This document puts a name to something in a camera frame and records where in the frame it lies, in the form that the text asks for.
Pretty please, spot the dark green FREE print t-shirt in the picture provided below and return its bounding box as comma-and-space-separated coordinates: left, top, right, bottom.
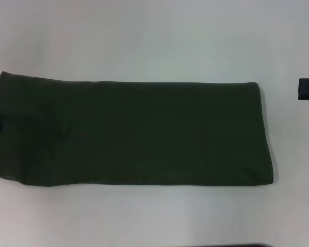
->
0, 71, 276, 186

